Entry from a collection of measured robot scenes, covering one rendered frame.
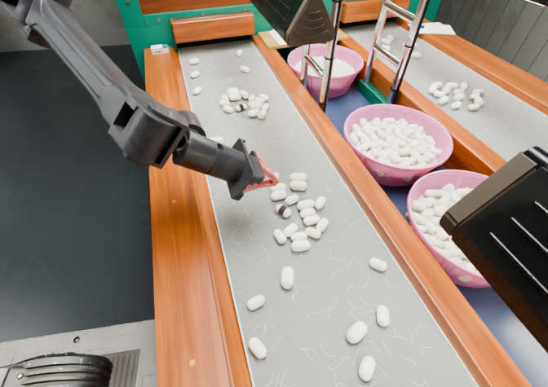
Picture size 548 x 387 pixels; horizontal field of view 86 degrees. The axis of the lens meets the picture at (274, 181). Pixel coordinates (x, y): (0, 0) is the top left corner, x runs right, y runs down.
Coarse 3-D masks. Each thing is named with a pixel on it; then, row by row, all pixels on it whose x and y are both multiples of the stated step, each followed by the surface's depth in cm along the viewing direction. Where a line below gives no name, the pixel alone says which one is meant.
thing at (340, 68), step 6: (300, 60) 111; (318, 60) 112; (324, 60) 112; (336, 60) 111; (342, 60) 111; (294, 66) 109; (300, 66) 108; (336, 66) 107; (342, 66) 107; (348, 66) 108; (312, 72) 104; (336, 72) 104; (342, 72) 105; (348, 72) 105; (354, 72) 105
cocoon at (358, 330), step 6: (354, 324) 45; (360, 324) 44; (348, 330) 44; (354, 330) 44; (360, 330) 44; (366, 330) 44; (348, 336) 44; (354, 336) 43; (360, 336) 44; (354, 342) 44
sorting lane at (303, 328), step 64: (256, 64) 107; (256, 128) 81; (256, 192) 65; (320, 192) 65; (256, 256) 55; (320, 256) 55; (384, 256) 55; (256, 320) 47; (320, 320) 47; (256, 384) 41; (320, 384) 41; (384, 384) 41; (448, 384) 41
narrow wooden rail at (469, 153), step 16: (352, 48) 111; (384, 64) 102; (384, 80) 96; (400, 96) 90; (416, 96) 88; (432, 112) 82; (448, 128) 77; (464, 128) 77; (464, 144) 73; (480, 144) 73; (448, 160) 78; (464, 160) 73; (480, 160) 69; (496, 160) 69; (464, 176) 74
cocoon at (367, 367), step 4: (368, 356) 42; (364, 360) 42; (368, 360) 42; (372, 360) 42; (360, 364) 42; (364, 364) 41; (368, 364) 41; (372, 364) 41; (360, 368) 41; (364, 368) 41; (368, 368) 41; (372, 368) 41; (360, 372) 41; (364, 372) 41; (368, 372) 40; (372, 372) 41; (360, 376) 41; (364, 376) 40; (368, 376) 40
